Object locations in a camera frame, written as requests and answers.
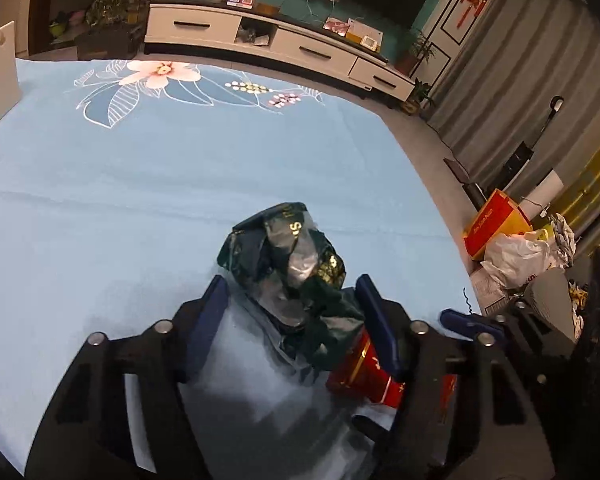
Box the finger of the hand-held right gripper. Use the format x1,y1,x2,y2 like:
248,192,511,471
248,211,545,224
350,412,398,443
439,302,546,361

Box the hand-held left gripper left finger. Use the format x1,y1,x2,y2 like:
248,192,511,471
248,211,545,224
25,275,231,480

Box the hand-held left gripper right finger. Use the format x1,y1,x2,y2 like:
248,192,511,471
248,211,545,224
355,274,556,480

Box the red box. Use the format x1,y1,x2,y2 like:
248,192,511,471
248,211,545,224
325,332,458,411

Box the dark green plastic bag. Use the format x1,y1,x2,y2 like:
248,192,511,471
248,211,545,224
216,201,367,372

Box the white printed carton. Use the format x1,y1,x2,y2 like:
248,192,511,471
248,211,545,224
470,265,511,311

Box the white plastic bag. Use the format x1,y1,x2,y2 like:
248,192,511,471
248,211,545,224
481,230,556,291

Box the red and yellow carton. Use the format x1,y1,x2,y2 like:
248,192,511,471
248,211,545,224
462,189,533,261

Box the white paper roll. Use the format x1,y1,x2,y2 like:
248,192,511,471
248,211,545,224
512,170,563,216

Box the blue floral tablecloth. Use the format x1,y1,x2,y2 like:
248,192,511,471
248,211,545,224
0,57,481,476

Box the upright vacuum cleaner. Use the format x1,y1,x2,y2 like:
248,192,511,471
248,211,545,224
502,96,565,181

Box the small potted plant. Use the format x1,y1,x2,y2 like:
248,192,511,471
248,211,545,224
402,78,436,116

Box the grey curtain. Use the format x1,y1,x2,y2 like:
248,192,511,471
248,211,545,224
425,0,600,256

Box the tall potted plant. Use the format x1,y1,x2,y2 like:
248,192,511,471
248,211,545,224
395,30,436,77

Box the white desk calendar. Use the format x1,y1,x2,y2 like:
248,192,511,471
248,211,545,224
347,19,383,51

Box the white television cabinet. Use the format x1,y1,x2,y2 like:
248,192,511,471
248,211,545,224
144,2,416,103

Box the leafy plants in planter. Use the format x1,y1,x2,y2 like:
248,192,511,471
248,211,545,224
75,0,148,61

